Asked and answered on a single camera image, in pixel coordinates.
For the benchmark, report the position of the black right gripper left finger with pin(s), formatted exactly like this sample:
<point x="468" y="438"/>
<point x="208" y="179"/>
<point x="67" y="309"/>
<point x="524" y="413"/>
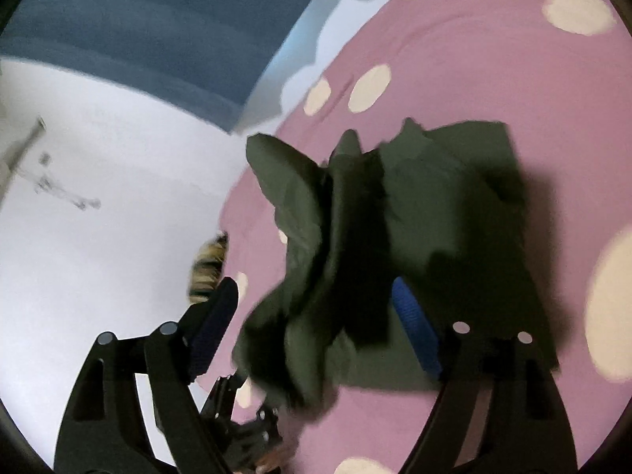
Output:
<point x="131" y="409"/>

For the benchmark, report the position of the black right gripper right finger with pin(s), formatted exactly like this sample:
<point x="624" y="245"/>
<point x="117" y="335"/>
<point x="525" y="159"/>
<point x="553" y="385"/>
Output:
<point x="484" y="404"/>

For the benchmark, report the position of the striped yellow black pillow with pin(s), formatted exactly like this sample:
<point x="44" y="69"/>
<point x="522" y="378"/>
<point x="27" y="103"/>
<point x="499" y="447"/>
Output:
<point x="207" y="269"/>

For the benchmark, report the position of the blue curtain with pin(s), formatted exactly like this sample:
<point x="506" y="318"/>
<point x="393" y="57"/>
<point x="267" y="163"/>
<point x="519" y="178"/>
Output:
<point x="203" y="56"/>

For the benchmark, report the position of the white air conditioner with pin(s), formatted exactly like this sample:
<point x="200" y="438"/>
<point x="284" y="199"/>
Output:
<point x="12" y="156"/>

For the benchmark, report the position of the person's left hand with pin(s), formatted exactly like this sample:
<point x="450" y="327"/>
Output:
<point x="274" y="458"/>

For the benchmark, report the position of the dark green t-shirt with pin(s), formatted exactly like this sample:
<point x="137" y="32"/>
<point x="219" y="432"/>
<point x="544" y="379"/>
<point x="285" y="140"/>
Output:
<point x="404" y="264"/>

